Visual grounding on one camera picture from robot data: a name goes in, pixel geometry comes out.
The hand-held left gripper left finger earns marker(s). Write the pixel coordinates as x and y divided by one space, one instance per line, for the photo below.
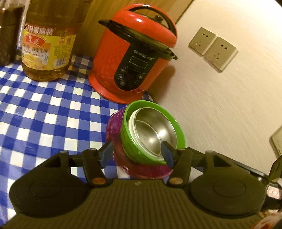
106 154

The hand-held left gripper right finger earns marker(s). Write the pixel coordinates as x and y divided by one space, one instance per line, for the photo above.
167 154

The green plastic bowl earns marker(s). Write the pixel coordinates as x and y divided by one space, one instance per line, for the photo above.
126 136

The stainless steel bowl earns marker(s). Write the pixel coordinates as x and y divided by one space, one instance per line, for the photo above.
149 132

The white plastic bowl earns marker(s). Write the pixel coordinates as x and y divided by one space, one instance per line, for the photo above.
131 130

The blue white checked tablecloth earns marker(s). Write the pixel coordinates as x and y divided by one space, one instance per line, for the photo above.
44 114

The red pressure cooker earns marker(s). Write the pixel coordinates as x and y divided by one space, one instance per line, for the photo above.
114 55

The cooking oil bottle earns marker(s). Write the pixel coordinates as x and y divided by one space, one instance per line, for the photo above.
48 44

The brown canister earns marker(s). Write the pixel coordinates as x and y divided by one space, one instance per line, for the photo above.
10 37

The beige wall socket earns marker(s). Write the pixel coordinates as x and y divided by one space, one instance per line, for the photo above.
201 40
277 141
220 54

